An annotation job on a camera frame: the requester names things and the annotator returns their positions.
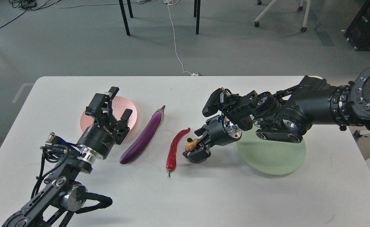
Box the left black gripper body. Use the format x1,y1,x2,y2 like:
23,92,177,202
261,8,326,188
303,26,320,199
77,116,129,160

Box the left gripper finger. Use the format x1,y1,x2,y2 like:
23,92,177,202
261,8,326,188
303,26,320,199
85,87,119,118
118,109,133,133

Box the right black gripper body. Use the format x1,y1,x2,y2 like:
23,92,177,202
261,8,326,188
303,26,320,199
204,116,242,147

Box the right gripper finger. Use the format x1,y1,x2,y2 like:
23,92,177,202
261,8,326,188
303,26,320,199
182,138,211,164
194,124,209,137

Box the purple eggplant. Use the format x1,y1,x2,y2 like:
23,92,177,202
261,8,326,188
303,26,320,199
119,105,166,164

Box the red chili pepper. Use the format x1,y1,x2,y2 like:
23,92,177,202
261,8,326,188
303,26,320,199
166,127,191,177

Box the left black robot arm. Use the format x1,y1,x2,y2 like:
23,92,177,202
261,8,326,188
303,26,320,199
3,86,133,227

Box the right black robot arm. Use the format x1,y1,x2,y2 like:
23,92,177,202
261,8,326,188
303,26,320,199
183,67,370,164

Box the pink plate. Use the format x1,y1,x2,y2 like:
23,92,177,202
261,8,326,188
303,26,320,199
80,96,138,132

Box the green plate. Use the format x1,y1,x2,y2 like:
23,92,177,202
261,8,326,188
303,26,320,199
236,130,307,175

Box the black table legs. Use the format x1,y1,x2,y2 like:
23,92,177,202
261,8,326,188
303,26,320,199
118,0,201,36

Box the white chair base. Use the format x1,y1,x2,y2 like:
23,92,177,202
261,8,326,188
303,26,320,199
254,0,311,32

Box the black equipment case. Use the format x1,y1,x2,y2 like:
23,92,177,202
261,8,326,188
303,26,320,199
344,0,370,51

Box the white cable on floor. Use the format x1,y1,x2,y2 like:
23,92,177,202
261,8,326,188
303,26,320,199
164,0,202,77

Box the black cables on floor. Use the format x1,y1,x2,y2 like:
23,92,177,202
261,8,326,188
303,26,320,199
0,0,62,37

